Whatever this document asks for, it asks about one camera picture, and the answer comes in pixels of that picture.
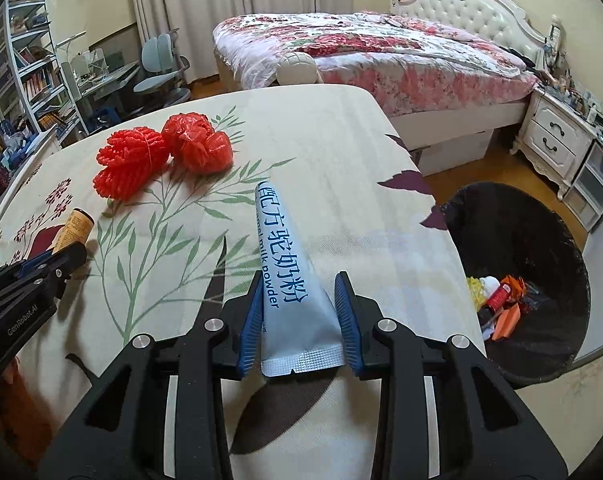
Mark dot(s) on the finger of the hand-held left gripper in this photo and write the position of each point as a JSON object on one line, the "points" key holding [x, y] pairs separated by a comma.
{"points": [[61, 265]]}

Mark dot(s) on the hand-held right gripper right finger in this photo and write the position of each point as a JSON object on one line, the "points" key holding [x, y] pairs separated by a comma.
{"points": [[349, 330]]}

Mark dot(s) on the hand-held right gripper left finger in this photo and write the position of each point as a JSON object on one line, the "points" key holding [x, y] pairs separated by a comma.
{"points": [[251, 330]]}

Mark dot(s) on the yellow label brown bottle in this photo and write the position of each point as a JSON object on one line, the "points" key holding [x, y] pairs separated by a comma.
{"points": [[76, 227]]}

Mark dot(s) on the silver blue-print sachet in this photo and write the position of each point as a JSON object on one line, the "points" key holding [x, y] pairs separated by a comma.
{"points": [[286, 260]]}

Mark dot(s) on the yellow foam fruit net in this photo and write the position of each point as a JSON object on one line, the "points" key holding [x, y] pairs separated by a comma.
{"points": [[475, 292]]}

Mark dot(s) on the red label brown bottle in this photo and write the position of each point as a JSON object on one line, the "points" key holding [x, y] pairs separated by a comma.
{"points": [[499, 297]]}

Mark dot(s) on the orange packet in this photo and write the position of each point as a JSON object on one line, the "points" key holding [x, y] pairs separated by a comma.
{"points": [[509, 320]]}

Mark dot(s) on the black trash bin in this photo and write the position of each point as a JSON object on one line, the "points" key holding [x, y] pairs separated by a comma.
{"points": [[531, 230]]}

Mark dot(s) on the red foam fruit net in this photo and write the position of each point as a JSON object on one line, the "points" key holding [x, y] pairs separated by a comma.
{"points": [[131, 160]]}

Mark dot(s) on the blue plastic basket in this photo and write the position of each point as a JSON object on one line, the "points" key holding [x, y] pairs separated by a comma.
{"points": [[11, 130]]}

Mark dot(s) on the red plastic mesh bag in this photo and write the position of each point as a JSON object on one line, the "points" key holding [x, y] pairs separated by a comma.
{"points": [[201, 145]]}

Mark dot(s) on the grey study desk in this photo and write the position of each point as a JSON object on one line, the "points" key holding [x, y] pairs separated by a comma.
{"points": [[106, 82]]}

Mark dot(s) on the white bookshelf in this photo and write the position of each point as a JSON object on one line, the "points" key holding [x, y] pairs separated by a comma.
{"points": [[31, 60]]}

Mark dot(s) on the light blue desk chair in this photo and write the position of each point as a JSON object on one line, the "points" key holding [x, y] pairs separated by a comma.
{"points": [[161, 65]]}

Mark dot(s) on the white desk lamp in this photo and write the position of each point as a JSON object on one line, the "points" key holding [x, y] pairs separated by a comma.
{"points": [[73, 40]]}

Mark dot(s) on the beige round stool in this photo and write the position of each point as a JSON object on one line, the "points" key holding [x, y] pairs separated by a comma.
{"points": [[299, 67]]}

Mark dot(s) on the white nightstand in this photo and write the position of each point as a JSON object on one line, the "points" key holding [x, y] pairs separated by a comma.
{"points": [[551, 135]]}

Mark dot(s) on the pink floral quilt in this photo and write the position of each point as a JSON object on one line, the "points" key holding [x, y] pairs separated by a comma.
{"points": [[381, 50]]}

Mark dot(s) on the plastic drawer unit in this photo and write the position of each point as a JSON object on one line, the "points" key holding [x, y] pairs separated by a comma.
{"points": [[596, 185]]}

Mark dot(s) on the cream curtains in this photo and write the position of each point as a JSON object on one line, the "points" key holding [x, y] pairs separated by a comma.
{"points": [[231, 0]]}

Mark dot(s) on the white tufted bed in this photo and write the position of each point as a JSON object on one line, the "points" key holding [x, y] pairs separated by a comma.
{"points": [[461, 10]]}

